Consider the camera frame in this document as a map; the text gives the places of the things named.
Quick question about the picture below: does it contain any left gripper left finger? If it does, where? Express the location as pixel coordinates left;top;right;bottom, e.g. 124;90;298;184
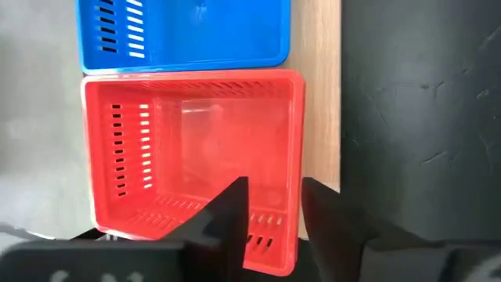
162;176;250;282

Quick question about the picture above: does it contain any red slotted plastic basket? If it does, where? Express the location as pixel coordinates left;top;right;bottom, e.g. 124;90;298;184
81;69;306;277

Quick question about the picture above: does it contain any blue slotted plastic basket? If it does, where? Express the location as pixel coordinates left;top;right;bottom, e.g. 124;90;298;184
74;0;293;75

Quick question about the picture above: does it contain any black table mat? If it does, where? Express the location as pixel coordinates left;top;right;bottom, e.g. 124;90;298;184
339;0;501;246

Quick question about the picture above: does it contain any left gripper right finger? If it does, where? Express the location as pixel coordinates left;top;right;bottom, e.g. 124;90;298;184
301;177;392;282

